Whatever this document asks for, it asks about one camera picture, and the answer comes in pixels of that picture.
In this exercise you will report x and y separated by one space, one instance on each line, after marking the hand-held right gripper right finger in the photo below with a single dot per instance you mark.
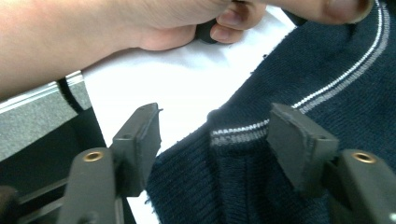
311 152

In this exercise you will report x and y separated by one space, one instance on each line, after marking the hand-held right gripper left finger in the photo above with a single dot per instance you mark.
93 183

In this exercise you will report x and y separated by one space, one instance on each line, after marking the black knit vest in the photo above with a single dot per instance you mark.
280 93

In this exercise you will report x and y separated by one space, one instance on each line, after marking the white board table cover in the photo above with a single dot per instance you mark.
171 84

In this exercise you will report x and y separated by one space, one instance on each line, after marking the metal floor rail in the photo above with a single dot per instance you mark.
37 92

